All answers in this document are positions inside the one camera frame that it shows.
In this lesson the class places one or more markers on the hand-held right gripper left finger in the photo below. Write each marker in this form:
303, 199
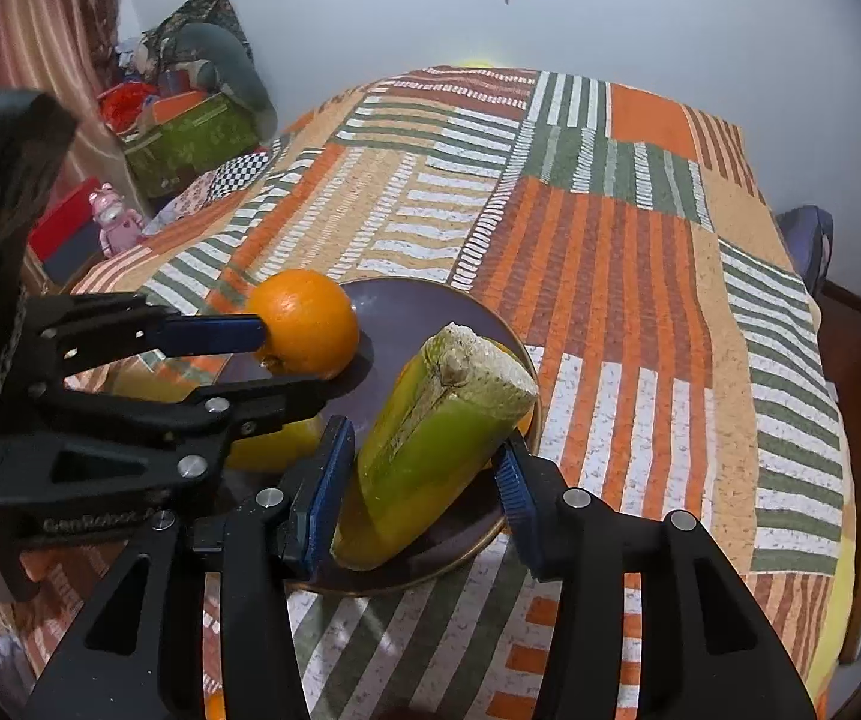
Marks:
323, 499

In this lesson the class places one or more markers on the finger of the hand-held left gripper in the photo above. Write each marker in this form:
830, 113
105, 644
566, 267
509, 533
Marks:
213, 334
265, 397

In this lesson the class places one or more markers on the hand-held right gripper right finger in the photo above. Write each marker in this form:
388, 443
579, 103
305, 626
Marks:
514, 499

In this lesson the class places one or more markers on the orange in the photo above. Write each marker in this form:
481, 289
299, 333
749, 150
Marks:
306, 319

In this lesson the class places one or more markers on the green yellow banana piece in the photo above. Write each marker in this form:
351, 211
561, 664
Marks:
430, 435

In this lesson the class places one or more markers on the dark purple plate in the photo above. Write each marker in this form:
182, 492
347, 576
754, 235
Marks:
400, 315

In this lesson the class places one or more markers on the yellow mango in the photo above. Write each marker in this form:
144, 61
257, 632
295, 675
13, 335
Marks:
280, 446

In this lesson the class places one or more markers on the red box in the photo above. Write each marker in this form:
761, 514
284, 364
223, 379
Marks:
63, 225

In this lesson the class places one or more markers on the pink toy figure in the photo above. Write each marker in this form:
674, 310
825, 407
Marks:
114, 217

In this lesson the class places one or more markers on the red plastic bag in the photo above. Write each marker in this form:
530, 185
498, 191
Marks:
124, 103

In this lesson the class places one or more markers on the striped curtain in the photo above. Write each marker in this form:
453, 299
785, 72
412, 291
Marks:
25, 37

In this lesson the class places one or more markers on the black white checkered cloth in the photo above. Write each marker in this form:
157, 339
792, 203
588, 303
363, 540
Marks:
239, 169

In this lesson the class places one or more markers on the green cardboard box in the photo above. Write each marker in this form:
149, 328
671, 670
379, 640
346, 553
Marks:
183, 146

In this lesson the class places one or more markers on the striped patchwork blanket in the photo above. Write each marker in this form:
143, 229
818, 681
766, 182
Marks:
625, 277

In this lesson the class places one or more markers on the grey cushion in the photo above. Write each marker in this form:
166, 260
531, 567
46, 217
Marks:
231, 71

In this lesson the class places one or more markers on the camouflage bag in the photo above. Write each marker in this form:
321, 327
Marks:
201, 11

